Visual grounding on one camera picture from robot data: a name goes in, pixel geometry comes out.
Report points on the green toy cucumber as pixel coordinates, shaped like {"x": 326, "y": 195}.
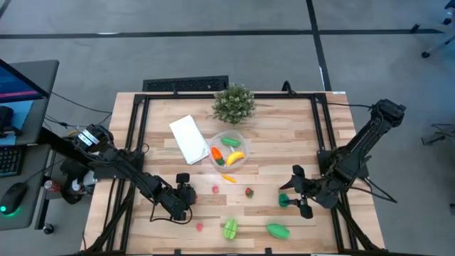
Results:
{"x": 231, "y": 142}

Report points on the office chair base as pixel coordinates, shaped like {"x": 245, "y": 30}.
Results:
{"x": 425, "y": 54}

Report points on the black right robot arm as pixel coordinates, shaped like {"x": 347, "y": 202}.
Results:
{"x": 355, "y": 149}

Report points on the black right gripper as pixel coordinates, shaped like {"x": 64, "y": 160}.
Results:
{"x": 310, "y": 192}

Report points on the artificial plant in black pot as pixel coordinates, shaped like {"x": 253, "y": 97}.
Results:
{"x": 234, "y": 105}

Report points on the black computer mouse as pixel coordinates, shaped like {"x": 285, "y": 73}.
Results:
{"x": 13, "y": 197}

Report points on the red soda can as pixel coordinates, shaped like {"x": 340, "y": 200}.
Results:
{"x": 52, "y": 186}

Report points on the lime green toy starfruit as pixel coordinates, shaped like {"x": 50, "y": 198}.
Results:
{"x": 230, "y": 228}

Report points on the pink ridged toy fruit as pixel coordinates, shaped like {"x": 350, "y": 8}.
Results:
{"x": 215, "y": 189}

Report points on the black aluminium table frame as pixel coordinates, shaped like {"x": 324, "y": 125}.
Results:
{"x": 177, "y": 96}

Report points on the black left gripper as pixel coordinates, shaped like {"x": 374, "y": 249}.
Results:
{"x": 176, "y": 202}

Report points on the yellow toy banana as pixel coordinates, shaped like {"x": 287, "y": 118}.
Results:
{"x": 235, "y": 158}

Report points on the pink round toy fruit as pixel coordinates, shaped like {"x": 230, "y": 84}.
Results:
{"x": 199, "y": 227}

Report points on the small yellow toy pepper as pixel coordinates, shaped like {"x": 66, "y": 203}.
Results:
{"x": 229, "y": 178}

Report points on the black keyboard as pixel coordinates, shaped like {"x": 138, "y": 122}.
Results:
{"x": 10, "y": 160}

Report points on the black floor vent grate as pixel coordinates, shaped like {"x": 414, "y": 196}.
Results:
{"x": 185, "y": 84}

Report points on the orange toy carrot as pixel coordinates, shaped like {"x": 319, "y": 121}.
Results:
{"x": 217, "y": 154}

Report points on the grey desk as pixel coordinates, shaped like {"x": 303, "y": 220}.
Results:
{"x": 46, "y": 81}

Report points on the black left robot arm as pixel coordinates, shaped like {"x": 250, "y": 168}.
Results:
{"x": 121, "y": 160}

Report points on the white folded cloth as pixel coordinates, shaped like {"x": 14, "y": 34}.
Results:
{"x": 188, "y": 140}

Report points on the dark green toy pepper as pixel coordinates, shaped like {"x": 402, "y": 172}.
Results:
{"x": 283, "y": 200}

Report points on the computer monitor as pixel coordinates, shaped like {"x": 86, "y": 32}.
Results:
{"x": 17, "y": 85}

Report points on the clear plastic tupperware container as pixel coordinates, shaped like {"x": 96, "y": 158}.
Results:
{"x": 213, "y": 142}

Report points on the black desk caster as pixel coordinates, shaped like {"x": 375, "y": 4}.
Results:
{"x": 48, "y": 229}

